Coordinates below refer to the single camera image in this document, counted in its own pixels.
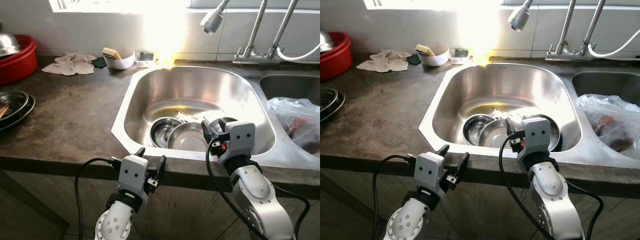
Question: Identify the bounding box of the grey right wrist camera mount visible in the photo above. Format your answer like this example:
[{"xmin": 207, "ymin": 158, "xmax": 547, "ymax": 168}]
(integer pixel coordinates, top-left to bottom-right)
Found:
[
  {"xmin": 217, "ymin": 121, "xmax": 256, "ymax": 167},
  {"xmin": 517, "ymin": 117, "xmax": 552, "ymax": 171}
]

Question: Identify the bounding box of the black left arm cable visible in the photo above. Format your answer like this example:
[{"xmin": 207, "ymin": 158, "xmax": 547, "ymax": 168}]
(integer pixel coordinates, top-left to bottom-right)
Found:
[
  {"xmin": 74, "ymin": 157, "xmax": 123, "ymax": 240},
  {"xmin": 371, "ymin": 154, "xmax": 416, "ymax": 240}
]

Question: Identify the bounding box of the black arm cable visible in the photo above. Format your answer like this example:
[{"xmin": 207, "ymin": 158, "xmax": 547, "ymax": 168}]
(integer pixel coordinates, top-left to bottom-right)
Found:
[
  {"xmin": 498, "ymin": 135, "xmax": 605, "ymax": 240},
  {"xmin": 371, "ymin": 154, "xmax": 416, "ymax": 240},
  {"xmin": 205, "ymin": 142, "xmax": 312, "ymax": 240},
  {"xmin": 74, "ymin": 157, "xmax": 123, "ymax": 240}
]

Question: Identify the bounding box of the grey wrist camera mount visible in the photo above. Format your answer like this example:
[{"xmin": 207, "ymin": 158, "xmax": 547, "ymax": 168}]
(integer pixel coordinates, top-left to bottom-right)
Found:
[
  {"xmin": 414, "ymin": 151, "xmax": 446, "ymax": 199},
  {"xmin": 217, "ymin": 121, "xmax": 256, "ymax": 167},
  {"xmin": 118, "ymin": 155, "xmax": 150, "ymax": 202},
  {"xmin": 517, "ymin": 117, "xmax": 552, "ymax": 171}
]

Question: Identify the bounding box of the white faucet hose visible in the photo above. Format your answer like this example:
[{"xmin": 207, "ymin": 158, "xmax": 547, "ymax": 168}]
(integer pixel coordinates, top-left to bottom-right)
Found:
[
  {"xmin": 276, "ymin": 43, "xmax": 321, "ymax": 64},
  {"xmin": 587, "ymin": 34, "xmax": 640, "ymax": 59}
]

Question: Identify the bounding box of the grey faucet spray head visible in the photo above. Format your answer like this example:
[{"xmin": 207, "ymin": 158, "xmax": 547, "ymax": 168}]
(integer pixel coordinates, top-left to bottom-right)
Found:
[
  {"xmin": 200, "ymin": 0, "xmax": 231, "ymax": 35},
  {"xmin": 507, "ymin": 0, "xmax": 535, "ymax": 32}
]

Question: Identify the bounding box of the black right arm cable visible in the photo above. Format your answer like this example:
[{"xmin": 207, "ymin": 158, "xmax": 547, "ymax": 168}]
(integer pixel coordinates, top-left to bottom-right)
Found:
[
  {"xmin": 205, "ymin": 142, "xmax": 312, "ymax": 240},
  {"xmin": 498, "ymin": 135, "xmax": 605, "ymax": 240}
]

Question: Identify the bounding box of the small white soap dish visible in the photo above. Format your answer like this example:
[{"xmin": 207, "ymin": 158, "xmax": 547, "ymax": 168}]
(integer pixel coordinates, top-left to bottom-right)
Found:
[
  {"xmin": 449, "ymin": 47, "xmax": 471, "ymax": 66},
  {"xmin": 135, "ymin": 50, "xmax": 157, "ymax": 69}
]

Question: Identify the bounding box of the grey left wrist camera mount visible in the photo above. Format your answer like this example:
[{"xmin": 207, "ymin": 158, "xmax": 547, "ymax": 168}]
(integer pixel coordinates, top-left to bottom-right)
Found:
[
  {"xmin": 414, "ymin": 151, "xmax": 446, "ymax": 199},
  {"xmin": 118, "ymin": 155, "xmax": 150, "ymax": 202}
]

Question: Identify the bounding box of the large steel mixing bowl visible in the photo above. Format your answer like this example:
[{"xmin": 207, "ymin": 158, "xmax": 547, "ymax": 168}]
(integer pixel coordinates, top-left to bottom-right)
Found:
[
  {"xmin": 0, "ymin": 32, "xmax": 21, "ymax": 58},
  {"xmin": 320, "ymin": 31, "xmax": 335, "ymax": 54}
]

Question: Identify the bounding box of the small deep steel bowl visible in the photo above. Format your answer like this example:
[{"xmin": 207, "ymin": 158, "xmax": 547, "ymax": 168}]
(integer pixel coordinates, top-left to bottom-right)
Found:
[
  {"xmin": 462, "ymin": 114, "xmax": 497, "ymax": 146},
  {"xmin": 150, "ymin": 117, "xmax": 184, "ymax": 149}
]

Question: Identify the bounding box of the shallow steel dish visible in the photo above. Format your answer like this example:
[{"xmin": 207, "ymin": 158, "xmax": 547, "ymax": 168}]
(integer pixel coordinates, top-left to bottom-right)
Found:
[
  {"xmin": 478, "ymin": 118, "xmax": 521, "ymax": 150},
  {"xmin": 167, "ymin": 121, "xmax": 212, "ymax": 153}
]

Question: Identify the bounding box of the bright window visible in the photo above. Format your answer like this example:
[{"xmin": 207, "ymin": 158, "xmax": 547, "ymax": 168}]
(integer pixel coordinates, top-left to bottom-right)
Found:
[
  {"xmin": 49, "ymin": 0, "xmax": 191, "ymax": 14},
  {"xmin": 364, "ymin": 0, "xmax": 503, "ymax": 11}
]

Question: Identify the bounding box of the white ceramic bowl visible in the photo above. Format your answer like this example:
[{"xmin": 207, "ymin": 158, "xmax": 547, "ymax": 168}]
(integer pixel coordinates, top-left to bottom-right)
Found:
[
  {"xmin": 103, "ymin": 50, "xmax": 136, "ymax": 70},
  {"xmin": 418, "ymin": 48, "xmax": 450, "ymax": 68}
]

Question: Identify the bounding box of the wide steel bowl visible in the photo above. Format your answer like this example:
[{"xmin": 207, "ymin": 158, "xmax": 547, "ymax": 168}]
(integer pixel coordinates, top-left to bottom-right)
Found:
[
  {"xmin": 520, "ymin": 114, "xmax": 562, "ymax": 152},
  {"xmin": 210, "ymin": 116, "xmax": 239, "ymax": 134}
]

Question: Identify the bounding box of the chrome sink faucet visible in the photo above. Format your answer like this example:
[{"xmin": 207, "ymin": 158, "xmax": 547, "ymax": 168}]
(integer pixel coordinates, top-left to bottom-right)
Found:
[
  {"xmin": 232, "ymin": 0, "xmax": 301, "ymax": 64},
  {"xmin": 545, "ymin": 0, "xmax": 608, "ymax": 62}
]

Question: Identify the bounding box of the flat steel plate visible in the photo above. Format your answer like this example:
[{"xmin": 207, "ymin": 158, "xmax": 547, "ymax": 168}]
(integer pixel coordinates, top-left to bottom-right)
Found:
[
  {"xmin": 320, "ymin": 91, "xmax": 346, "ymax": 124},
  {"xmin": 0, "ymin": 95, "xmax": 36, "ymax": 132}
]

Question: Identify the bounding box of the white dish cloth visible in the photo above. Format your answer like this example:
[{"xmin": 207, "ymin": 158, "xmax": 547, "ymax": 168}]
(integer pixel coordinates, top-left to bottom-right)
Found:
[
  {"xmin": 41, "ymin": 52, "xmax": 99, "ymax": 77},
  {"xmin": 356, "ymin": 49, "xmax": 414, "ymax": 74}
]

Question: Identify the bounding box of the red plastic basin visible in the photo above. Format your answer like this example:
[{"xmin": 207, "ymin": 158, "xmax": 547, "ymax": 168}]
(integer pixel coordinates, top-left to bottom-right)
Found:
[
  {"xmin": 320, "ymin": 31, "xmax": 353, "ymax": 83},
  {"xmin": 0, "ymin": 34, "xmax": 39, "ymax": 86}
]

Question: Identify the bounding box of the clear plastic bag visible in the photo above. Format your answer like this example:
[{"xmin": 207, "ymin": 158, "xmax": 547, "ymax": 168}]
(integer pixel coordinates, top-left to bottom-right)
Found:
[
  {"xmin": 576, "ymin": 93, "xmax": 640, "ymax": 154},
  {"xmin": 267, "ymin": 97, "xmax": 321, "ymax": 154}
]

